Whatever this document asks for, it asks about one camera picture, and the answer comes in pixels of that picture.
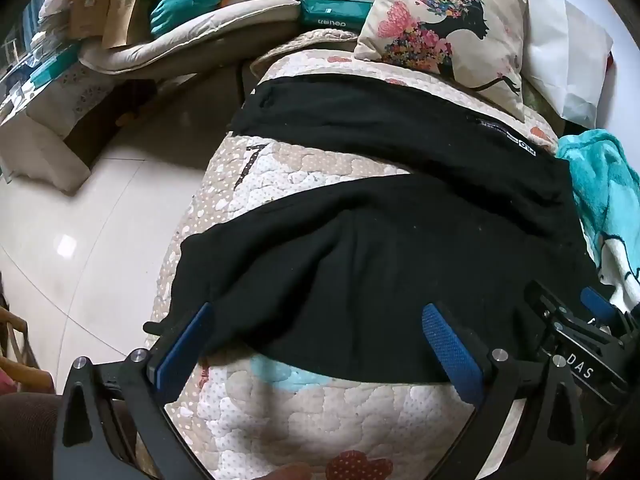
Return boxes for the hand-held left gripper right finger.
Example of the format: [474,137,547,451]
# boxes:
[422,302,586,480]

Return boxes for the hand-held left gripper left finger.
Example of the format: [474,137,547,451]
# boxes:
[52,302,216,480]

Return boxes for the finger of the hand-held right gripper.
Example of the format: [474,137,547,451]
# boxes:
[580,286,623,326]
[524,280,571,333]

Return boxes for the black pants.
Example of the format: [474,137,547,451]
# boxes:
[142,80,601,386]

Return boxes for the teal fleece blanket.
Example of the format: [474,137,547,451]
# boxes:
[556,129,640,311]

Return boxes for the heart print quilted bedspread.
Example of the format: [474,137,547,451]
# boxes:
[145,27,566,480]

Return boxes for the wooden chair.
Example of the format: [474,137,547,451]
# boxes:
[0,270,56,396]

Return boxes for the person's leg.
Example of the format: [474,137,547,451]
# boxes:
[0,392,66,480]

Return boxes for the white patterned furniture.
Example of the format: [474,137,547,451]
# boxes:
[0,55,121,196]

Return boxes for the floral print pillow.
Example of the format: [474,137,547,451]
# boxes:
[354,0,530,123]

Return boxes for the beige padded cushion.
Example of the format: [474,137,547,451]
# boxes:
[80,0,301,78]

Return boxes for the teal folded cloth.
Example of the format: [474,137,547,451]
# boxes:
[150,0,236,36]

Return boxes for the cardboard box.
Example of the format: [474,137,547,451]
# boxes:
[65,0,123,41]

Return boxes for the teal tissue packet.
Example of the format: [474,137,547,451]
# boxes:
[299,0,373,32]

